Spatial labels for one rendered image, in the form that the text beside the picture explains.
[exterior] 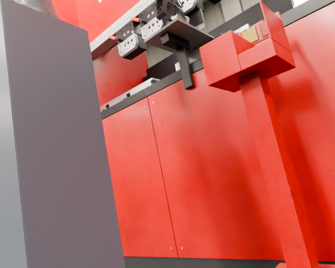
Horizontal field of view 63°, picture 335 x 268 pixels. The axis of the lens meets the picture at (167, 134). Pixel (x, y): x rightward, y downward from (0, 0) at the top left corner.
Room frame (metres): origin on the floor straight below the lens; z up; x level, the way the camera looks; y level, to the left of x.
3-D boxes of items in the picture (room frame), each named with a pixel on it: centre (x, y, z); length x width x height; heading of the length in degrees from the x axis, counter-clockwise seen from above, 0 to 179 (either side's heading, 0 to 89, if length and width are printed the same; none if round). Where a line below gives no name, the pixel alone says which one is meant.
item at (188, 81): (1.06, -0.11, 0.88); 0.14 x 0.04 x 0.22; 140
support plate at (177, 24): (1.09, -0.13, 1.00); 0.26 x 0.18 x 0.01; 140
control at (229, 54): (0.75, -0.27, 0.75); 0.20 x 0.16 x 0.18; 50
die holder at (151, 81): (1.55, 0.19, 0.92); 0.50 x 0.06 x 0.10; 50
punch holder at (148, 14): (1.34, -0.05, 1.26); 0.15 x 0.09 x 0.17; 50
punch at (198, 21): (1.20, -0.23, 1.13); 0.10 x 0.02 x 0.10; 50
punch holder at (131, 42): (1.47, 0.10, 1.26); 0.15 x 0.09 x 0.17; 50
